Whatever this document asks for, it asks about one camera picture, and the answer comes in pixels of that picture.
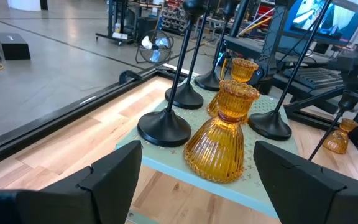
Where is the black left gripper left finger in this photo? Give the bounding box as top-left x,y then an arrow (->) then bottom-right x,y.
0,139 -> 142,224

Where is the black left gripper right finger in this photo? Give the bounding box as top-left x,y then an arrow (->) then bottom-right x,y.
253,140 -> 358,224

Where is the amber glass candle holder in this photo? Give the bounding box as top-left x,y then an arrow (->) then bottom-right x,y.
206,57 -> 260,125
183,79 -> 260,184
321,117 -> 358,156

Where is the black keyboard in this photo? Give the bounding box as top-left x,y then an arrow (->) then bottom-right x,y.
283,67 -> 344,91

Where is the black desk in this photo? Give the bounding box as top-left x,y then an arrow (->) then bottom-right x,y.
222,34 -> 354,116

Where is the black box on floor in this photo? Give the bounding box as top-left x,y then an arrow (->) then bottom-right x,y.
0,32 -> 32,61

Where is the black floor fan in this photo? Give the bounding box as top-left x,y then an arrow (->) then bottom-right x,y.
135,29 -> 174,65

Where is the lit computer monitor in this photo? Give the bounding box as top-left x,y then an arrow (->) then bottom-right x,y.
283,0 -> 358,45

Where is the black wheeled cart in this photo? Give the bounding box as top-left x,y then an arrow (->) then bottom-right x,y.
95,0 -> 130,44

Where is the black bin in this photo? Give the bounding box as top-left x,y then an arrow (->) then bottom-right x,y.
136,16 -> 160,35

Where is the white round column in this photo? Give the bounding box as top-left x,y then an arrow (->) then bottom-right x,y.
7,0 -> 42,12

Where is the red parts bin rack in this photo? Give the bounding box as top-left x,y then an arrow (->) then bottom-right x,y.
161,0 -> 186,34

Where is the black diagonal frame brace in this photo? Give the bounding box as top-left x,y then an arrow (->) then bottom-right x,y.
283,85 -> 347,116

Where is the black frame handle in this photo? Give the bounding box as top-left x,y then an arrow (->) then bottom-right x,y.
118,70 -> 145,86

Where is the black frame post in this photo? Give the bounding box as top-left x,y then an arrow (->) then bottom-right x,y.
249,0 -> 293,86

